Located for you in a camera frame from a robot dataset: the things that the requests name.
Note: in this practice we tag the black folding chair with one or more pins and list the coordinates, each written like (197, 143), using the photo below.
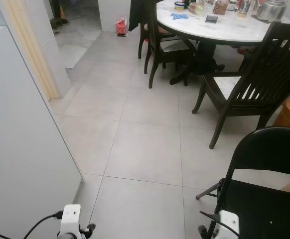
(264, 209)

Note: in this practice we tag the white cabinet panel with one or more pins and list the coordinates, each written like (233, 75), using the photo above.
(20, 149)

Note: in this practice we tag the round white marble table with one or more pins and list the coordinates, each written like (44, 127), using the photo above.
(224, 32)

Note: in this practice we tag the small red bag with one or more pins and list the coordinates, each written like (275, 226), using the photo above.
(121, 26)

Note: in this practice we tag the dark shoes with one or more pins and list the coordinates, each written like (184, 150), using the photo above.
(60, 21)

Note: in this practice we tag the small black box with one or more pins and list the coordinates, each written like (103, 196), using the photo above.
(212, 19)

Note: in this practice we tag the dark wooden slat-back chair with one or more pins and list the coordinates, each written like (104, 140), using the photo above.
(284, 32)

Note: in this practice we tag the blue cloth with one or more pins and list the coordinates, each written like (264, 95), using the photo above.
(180, 16)

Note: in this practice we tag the black jacket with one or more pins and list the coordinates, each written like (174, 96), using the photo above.
(137, 17)

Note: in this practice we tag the clear jar with pale contents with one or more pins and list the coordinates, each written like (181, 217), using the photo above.
(196, 8)

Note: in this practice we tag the condiment bottle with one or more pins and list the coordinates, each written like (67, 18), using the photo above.
(242, 9)

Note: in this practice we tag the clear jar with brown contents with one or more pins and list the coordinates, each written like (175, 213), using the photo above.
(220, 6)

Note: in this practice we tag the blue lidded tin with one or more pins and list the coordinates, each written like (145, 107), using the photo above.
(179, 5)

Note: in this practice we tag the steel pot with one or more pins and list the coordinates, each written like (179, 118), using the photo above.
(272, 10)

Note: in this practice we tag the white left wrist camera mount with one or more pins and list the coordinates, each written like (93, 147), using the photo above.
(71, 216)

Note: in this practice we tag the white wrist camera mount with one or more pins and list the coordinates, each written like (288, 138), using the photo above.
(71, 216)
(229, 221)

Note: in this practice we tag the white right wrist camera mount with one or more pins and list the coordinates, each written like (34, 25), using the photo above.
(229, 221)

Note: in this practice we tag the cream door frame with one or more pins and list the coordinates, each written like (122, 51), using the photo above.
(30, 50)

